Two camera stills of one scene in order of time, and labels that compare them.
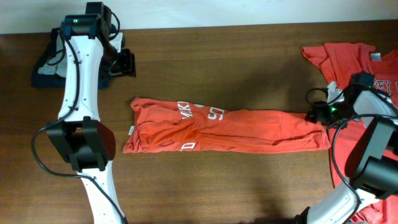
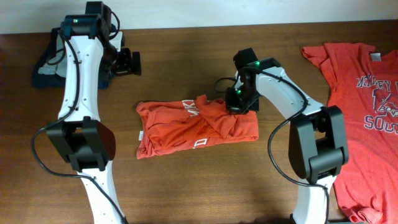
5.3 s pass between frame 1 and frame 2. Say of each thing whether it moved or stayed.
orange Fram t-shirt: moved
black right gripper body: moved
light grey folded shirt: stayed
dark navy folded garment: stayed
